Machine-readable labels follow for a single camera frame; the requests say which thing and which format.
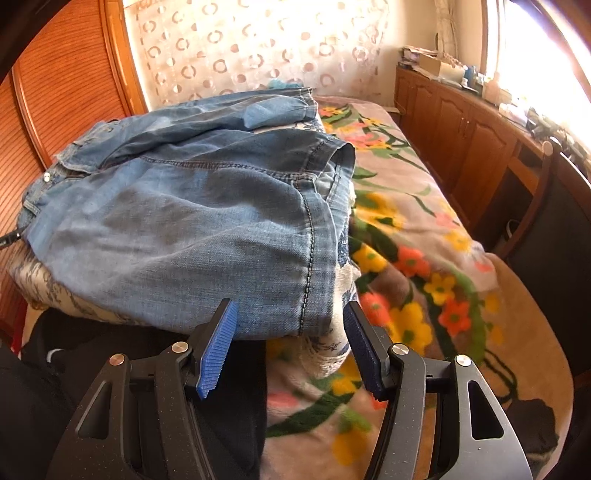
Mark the person's dark clothing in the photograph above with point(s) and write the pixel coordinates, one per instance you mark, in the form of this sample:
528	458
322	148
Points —
37	406

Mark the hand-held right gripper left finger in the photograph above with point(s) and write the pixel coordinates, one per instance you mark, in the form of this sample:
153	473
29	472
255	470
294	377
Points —
217	350

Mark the stack of papers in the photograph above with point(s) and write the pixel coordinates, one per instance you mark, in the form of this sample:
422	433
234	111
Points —
413	54

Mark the colourful flower blanket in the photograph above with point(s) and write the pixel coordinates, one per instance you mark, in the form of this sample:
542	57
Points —
415	258

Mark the white lace window curtain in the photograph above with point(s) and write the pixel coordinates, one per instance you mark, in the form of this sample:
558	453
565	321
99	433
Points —
455	27

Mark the blue denim pants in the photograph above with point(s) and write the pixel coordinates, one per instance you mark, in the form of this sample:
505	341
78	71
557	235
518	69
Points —
184	207

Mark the dark wooden chair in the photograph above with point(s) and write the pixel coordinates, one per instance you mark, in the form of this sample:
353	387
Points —
554	240

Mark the open cardboard box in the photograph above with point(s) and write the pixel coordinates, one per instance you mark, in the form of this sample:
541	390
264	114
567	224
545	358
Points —
438	69

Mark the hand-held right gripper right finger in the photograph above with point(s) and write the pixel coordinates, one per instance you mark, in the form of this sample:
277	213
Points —
362	350

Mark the wooden louvred wardrobe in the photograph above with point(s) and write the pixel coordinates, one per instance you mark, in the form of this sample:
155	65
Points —
69	92

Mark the bright window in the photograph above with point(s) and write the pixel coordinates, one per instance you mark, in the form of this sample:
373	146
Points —
545	46

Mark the dark cloth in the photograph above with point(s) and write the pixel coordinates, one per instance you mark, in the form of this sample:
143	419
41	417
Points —
535	424

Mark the cardboard box with blue cloth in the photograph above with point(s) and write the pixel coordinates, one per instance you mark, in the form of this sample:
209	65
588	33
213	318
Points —
284	84

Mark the sheer circle-patterned curtain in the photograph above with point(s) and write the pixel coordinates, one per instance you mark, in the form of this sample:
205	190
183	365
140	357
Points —
254	46

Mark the wooden cabinet row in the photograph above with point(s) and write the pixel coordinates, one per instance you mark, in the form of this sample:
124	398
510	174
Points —
461	138

